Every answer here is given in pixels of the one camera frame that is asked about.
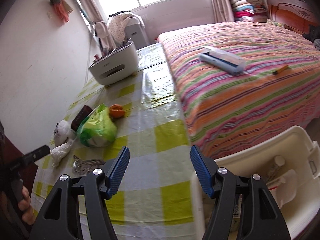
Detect green plastic snack bag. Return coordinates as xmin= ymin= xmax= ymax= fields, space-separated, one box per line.
xmin=77 ymin=104 xmax=117 ymax=147

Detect white plush toy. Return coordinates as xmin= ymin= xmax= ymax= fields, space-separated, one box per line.
xmin=54 ymin=120 xmax=76 ymax=146

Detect printed white cylindrical bottle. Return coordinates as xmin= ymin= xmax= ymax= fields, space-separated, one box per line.
xmin=265 ymin=155 xmax=286 ymax=183

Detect blue white paper box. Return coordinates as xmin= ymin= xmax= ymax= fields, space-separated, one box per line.
xmin=266 ymin=169 xmax=298 ymax=209

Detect cream plastic trash bin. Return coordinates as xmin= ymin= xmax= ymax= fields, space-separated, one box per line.
xmin=190 ymin=126 xmax=319 ymax=239

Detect left hand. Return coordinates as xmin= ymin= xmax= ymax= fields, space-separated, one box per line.
xmin=18 ymin=186 xmax=35 ymax=225

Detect crumpled white tissue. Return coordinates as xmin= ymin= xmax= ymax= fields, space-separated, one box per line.
xmin=50 ymin=139 xmax=74 ymax=167

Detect yellow checkered plastic tablecloth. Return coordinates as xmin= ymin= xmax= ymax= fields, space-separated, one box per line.
xmin=31 ymin=44 xmax=196 ymax=239

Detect orange peel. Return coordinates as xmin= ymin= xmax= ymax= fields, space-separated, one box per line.
xmin=109 ymin=104 xmax=125 ymax=119

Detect brown bottle white cap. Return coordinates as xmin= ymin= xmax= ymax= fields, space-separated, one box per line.
xmin=71 ymin=105 xmax=93 ymax=132

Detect striped colourful bed cover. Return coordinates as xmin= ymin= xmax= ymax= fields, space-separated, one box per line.
xmin=158 ymin=22 xmax=319 ymax=159

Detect blue grey lint roller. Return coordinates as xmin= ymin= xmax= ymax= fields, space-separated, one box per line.
xmin=199 ymin=46 xmax=247 ymax=75

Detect white desk organizer box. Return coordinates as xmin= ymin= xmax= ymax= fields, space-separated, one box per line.
xmin=88 ymin=40 xmax=139 ymax=86

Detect left pink curtain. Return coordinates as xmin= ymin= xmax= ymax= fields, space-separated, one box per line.
xmin=80 ymin=0 xmax=116 ymax=54

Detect pink curtain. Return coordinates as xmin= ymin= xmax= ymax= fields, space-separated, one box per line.
xmin=80 ymin=0 xmax=116 ymax=54
xmin=211 ymin=0 xmax=234 ymax=23

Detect white air conditioner unit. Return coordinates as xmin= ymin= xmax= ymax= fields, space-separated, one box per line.
xmin=125 ymin=17 xmax=150 ymax=49

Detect patterned cloth on unit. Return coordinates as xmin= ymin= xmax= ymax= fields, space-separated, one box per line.
xmin=107 ymin=11 xmax=145 ymax=43

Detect right pink curtain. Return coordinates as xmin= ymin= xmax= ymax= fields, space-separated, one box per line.
xmin=211 ymin=0 xmax=234 ymax=23

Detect dark clothes on bed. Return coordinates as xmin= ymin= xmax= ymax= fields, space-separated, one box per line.
xmin=302 ymin=25 xmax=320 ymax=50

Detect red wooden headboard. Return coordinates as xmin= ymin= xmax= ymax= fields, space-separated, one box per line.
xmin=266 ymin=0 xmax=319 ymax=34

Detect stack of folded quilts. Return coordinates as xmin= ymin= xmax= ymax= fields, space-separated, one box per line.
xmin=229 ymin=0 xmax=268 ymax=23

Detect orange cloth on wall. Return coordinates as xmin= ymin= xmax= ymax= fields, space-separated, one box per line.
xmin=49 ymin=0 xmax=73 ymax=23

